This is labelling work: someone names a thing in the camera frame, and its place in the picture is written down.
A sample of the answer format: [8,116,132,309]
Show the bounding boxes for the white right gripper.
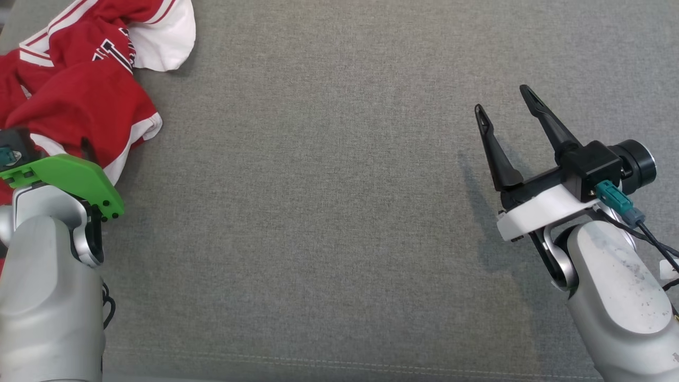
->
[475,85,601,242]

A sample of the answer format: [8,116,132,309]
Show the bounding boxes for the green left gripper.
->
[0,137,126,221]

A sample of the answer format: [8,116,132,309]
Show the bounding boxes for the red Bulls shorts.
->
[0,61,163,205]

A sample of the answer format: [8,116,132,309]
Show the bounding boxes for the grey fabric sofa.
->
[0,0,679,382]

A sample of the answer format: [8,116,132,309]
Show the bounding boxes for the teal right camera connector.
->
[595,180,647,227]

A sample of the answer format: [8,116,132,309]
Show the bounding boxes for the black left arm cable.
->
[100,281,117,331]

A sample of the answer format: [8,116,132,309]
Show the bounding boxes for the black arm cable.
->
[591,207,679,292]
[100,281,117,331]

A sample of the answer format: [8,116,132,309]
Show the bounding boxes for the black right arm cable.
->
[591,207,679,292]

